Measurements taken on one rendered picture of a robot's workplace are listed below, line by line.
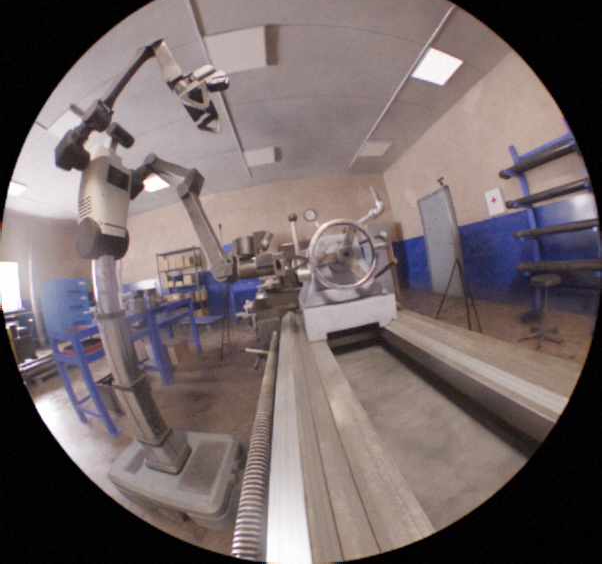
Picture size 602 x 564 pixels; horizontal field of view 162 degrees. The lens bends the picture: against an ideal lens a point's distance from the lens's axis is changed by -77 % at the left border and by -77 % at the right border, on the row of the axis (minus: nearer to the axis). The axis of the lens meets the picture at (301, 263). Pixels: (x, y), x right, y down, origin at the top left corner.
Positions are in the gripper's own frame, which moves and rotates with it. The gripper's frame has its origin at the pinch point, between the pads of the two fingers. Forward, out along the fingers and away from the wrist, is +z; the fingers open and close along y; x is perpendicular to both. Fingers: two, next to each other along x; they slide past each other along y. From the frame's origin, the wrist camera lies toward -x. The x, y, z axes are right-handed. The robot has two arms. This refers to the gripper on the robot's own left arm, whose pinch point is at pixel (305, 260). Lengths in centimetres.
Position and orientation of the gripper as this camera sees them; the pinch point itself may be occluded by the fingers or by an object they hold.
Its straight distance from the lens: 63.1
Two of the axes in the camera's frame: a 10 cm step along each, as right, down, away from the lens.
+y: -0.6, 0.3, 10.0
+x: 1.5, 9.9, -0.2
